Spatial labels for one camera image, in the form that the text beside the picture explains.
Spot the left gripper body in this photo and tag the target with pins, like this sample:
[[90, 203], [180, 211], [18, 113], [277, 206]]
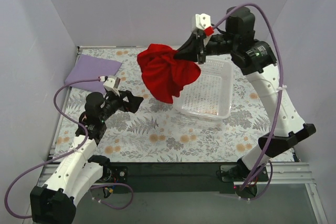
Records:
[[124, 100]]

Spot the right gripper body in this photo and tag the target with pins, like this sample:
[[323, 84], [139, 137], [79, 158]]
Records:
[[200, 48]]

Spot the red t-shirt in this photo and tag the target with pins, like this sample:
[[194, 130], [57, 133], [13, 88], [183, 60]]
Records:
[[163, 75]]

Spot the white plastic basket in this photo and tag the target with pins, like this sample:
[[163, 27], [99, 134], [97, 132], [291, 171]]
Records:
[[210, 96]]

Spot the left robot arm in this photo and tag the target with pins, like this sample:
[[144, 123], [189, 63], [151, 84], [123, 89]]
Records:
[[57, 199]]

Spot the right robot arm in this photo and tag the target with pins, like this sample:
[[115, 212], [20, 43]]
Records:
[[261, 65]]

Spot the floral table mat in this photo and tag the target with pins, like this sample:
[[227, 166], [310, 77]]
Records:
[[159, 133]]

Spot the folded lavender t-shirt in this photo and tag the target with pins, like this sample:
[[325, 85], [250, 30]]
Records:
[[88, 67]]

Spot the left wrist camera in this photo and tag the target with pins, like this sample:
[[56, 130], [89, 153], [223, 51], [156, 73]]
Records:
[[111, 84]]

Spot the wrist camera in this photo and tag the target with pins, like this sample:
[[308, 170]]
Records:
[[111, 84], [202, 22]]

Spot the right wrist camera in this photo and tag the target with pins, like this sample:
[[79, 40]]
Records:
[[202, 22]]

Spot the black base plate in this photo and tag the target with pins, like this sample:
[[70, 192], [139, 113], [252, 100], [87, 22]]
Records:
[[170, 177]]

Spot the aluminium frame rail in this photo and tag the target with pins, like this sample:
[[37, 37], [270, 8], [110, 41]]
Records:
[[280, 173]]

